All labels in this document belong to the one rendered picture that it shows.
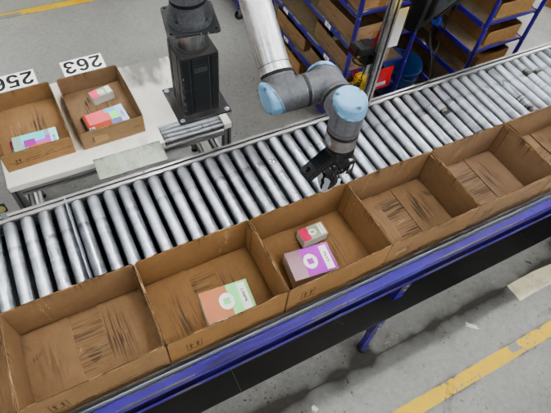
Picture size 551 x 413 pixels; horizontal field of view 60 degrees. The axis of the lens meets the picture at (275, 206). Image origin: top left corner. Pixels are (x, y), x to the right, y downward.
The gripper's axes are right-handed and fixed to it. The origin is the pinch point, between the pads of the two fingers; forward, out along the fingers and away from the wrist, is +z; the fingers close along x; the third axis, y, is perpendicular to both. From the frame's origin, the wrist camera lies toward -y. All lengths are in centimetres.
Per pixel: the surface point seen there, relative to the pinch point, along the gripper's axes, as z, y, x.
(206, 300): 26, -44, -5
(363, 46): 10, 70, 64
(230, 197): 45, -10, 40
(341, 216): 31.0, 18.0, 3.2
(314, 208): 24.1, 7.1, 7.7
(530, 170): 21, 95, -19
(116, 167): 46, -46, 78
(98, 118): 41, -43, 104
